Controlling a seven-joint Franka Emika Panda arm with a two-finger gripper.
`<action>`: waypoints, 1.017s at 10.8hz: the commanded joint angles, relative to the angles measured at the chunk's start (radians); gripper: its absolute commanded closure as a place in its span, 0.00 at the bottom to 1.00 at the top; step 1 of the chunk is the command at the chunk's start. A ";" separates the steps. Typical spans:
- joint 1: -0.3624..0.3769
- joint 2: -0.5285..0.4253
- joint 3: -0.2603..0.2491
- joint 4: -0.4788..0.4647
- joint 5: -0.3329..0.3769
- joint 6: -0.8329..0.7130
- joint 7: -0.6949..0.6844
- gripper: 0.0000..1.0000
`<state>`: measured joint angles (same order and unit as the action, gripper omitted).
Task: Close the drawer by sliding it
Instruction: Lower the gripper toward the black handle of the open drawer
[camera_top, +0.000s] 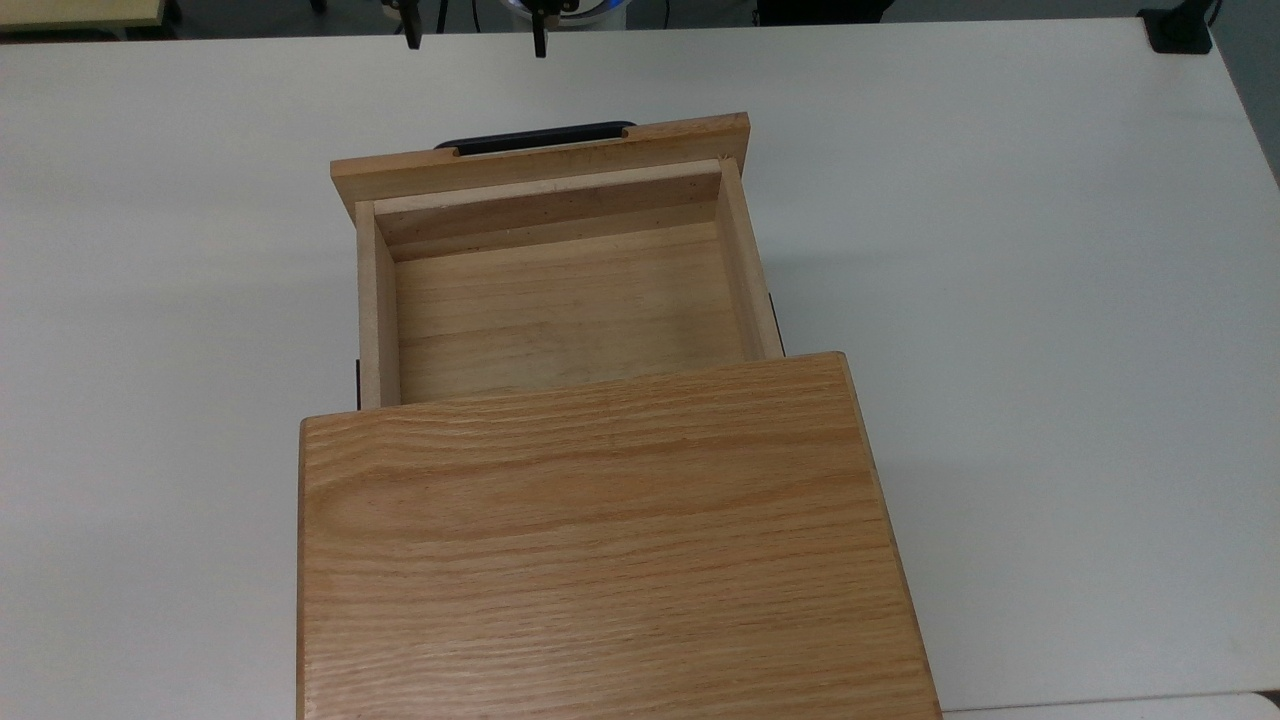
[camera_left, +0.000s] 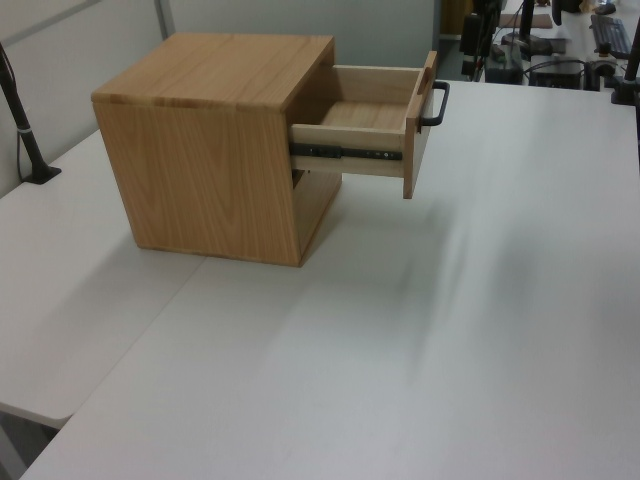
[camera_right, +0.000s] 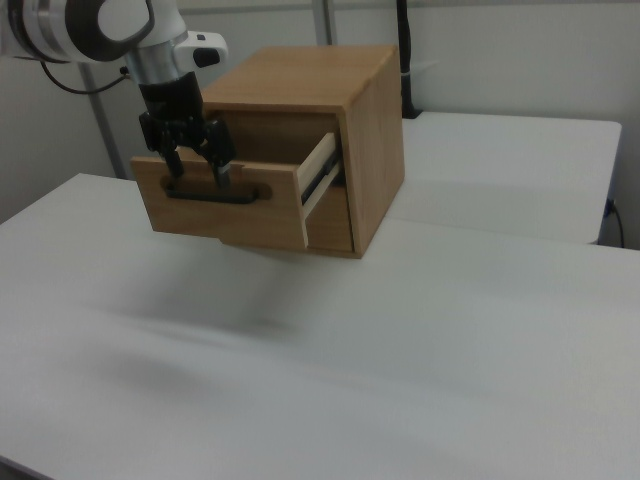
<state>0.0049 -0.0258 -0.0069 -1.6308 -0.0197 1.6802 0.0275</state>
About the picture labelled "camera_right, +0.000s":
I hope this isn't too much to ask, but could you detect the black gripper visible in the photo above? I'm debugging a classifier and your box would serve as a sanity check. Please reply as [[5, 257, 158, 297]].
[[137, 71, 237, 189]]

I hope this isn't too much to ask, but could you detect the wooden drawer with black handle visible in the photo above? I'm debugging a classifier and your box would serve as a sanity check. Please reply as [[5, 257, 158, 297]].
[[130, 131, 346, 249]]

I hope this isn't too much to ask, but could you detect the wooden drawer cabinet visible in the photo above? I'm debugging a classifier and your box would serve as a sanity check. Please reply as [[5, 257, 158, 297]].
[[199, 44, 405, 260]]

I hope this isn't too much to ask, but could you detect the grey metal frame post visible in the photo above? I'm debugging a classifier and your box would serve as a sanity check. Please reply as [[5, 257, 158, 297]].
[[79, 62, 126, 181]]

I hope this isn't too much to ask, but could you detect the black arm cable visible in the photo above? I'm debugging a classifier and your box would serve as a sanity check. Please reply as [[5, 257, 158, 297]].
[[40, 60, 132, 96]]

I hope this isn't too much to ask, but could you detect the black camera stand pole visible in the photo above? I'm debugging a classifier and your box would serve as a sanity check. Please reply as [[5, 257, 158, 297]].
[[395, 0, 422, 121]]

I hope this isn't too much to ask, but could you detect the black power cable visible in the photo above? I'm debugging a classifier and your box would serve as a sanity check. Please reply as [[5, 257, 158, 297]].
[[605, 198, 626, 248]]

